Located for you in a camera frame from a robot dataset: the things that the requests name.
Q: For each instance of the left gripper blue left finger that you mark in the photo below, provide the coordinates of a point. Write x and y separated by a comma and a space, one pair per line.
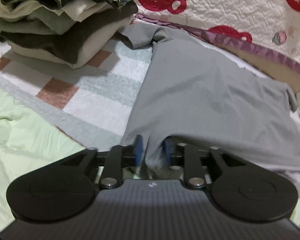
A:
118, 158

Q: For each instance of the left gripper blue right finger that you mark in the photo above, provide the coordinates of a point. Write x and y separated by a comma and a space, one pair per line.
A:
188, 157

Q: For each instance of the grey waffle knit shirt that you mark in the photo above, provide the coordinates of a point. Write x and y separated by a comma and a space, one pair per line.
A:
200, 96

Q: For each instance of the checkered bed sheet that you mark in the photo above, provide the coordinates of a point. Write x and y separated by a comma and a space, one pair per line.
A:
90, 104

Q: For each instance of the light green cloth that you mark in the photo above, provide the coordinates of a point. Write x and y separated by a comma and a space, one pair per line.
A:
27, 142

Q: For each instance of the dark brown folded garment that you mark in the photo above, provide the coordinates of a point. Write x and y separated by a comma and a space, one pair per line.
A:
67, 45

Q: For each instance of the cream folded bottom garment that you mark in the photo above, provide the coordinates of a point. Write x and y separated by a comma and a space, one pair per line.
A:
90, 48

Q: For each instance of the cream folded garment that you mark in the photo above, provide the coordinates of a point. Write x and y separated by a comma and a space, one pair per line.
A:
90, 48
78, 10

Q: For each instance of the grey folded sweater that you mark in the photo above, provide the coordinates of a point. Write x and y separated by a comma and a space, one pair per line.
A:
41, 21

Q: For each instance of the red bear quilted blanket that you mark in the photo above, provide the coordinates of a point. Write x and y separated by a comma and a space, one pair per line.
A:
268, 28

